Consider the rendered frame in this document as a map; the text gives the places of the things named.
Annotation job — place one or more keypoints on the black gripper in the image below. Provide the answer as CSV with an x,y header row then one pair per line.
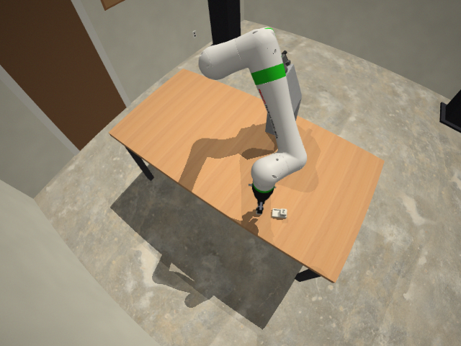
x,y
260,201

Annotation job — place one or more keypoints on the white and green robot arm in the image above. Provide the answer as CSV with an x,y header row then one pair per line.
x,y
258,50

